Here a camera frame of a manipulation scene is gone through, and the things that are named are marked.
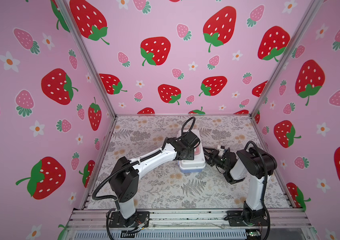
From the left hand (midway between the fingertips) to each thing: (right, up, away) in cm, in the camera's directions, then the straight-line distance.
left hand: (190, 156), depth 84 cm
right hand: (+8, +1, +8) cm, 11 cm away
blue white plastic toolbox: (+4, -5, 0) cm, 7 cm away
